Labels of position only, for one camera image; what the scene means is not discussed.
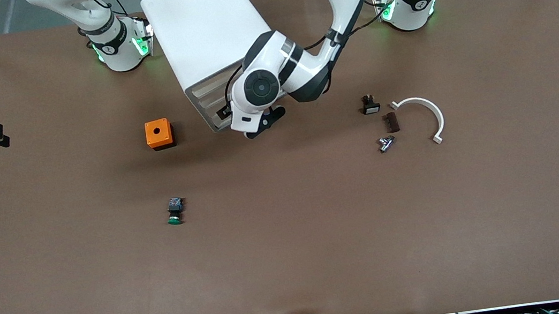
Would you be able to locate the green mushroom push button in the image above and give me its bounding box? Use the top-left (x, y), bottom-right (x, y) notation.
top-left (164, 196), bottom-right (187, 227)

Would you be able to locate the small silver metal connector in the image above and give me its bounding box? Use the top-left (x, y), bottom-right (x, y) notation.
top-left (377, 134), bottom-right (398, 154)

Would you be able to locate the brown terminal block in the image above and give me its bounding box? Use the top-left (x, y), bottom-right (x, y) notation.
top-left (384, 111), bottom-right (401, 134)

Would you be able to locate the white curved plastic clamp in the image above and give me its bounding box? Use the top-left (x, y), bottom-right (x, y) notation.
top-left (389, 94), bottom-right (448, 151)

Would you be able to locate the black left camera cable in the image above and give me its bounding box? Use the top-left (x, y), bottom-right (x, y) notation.
top-left (220, 63), bottom-right (252, 111)

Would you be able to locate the orange button enclosure box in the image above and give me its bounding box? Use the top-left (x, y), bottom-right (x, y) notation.
top-left (144, 117), bottom-right (177, 153)

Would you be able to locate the black rectangular switch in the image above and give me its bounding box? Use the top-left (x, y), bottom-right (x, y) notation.
top-left (360, 93), bottom-right (382, 116)

